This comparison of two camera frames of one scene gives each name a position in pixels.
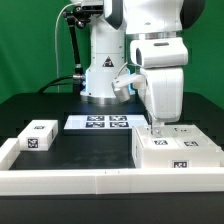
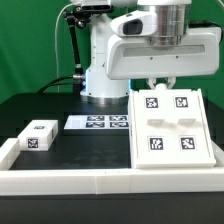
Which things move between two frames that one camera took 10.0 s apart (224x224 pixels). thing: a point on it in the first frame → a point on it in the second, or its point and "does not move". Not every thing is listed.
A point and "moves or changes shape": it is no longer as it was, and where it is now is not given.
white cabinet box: (181, 146) moves or changes shape
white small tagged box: (38, 135) does not move
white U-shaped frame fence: (105, 181) does not move
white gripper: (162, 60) → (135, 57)
